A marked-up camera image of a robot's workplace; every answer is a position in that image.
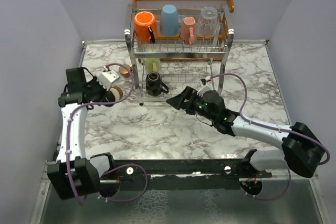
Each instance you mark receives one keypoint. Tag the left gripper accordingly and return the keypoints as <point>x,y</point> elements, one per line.
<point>105,92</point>

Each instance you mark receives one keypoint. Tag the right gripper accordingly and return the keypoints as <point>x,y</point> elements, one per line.
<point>178,102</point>

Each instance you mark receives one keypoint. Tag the cream cup brown band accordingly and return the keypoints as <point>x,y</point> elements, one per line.
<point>115,93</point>

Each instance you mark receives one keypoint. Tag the black faceted mug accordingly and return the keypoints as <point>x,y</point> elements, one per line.
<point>154,84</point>

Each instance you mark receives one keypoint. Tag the small copper orange cup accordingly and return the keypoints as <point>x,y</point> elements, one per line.
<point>125,70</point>

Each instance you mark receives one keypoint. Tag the light green mug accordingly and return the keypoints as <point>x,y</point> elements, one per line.
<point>152,65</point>

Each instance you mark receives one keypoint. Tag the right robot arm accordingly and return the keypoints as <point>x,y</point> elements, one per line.
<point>296,147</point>

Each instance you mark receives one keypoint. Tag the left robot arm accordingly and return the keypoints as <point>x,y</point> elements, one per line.
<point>74,175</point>

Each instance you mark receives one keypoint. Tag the steel two-tier dish rack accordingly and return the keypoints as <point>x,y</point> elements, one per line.
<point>181,65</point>

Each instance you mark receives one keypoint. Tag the pink ceramic mug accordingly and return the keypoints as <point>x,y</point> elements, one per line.
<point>188,31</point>

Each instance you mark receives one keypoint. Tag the light blue plastic cup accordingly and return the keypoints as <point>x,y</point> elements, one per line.
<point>169,24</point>

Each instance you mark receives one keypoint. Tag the clear plastic tumbler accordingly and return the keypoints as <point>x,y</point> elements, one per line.
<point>207,22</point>

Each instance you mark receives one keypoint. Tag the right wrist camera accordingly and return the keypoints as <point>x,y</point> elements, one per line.
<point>206,85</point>

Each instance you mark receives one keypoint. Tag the aluminium table frame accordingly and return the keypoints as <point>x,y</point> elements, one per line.
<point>157,131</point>

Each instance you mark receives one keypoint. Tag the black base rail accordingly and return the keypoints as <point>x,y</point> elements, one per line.
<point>178,174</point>

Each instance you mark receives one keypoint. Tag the orange mug black handle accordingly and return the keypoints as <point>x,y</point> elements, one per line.
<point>145,27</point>

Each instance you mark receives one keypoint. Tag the orange wooden rack frame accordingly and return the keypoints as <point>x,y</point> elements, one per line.
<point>171,48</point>

